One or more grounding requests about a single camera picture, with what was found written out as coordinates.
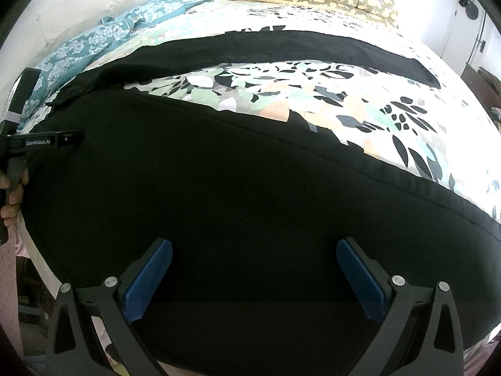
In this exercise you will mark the person's left hand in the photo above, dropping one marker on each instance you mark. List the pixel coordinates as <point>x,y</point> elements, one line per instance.
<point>15,203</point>

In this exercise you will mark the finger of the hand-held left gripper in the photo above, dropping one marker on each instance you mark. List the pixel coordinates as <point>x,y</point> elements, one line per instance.
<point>68,138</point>

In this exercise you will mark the black wall fan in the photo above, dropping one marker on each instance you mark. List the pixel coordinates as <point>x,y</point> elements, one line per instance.
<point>469,6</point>

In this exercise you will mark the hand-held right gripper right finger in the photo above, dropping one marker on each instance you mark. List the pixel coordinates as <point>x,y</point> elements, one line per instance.
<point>360,278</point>

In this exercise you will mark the leaf print bedsheet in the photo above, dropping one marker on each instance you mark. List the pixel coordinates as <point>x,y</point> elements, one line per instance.
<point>297,86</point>

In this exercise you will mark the pink dotted cloth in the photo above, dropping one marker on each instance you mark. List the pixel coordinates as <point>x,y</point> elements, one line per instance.
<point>8,282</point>

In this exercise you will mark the black pants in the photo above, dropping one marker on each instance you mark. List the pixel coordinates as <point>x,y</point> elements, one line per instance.
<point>219,188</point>

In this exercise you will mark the teal floral pillow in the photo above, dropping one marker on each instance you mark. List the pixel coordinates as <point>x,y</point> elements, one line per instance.
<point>66,11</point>
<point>172,4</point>
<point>78,47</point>

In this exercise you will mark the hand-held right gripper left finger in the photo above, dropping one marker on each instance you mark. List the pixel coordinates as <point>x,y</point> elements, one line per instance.
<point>150,278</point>

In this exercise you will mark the brown wooden furniture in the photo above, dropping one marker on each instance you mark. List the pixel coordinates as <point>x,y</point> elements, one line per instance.
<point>483,86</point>

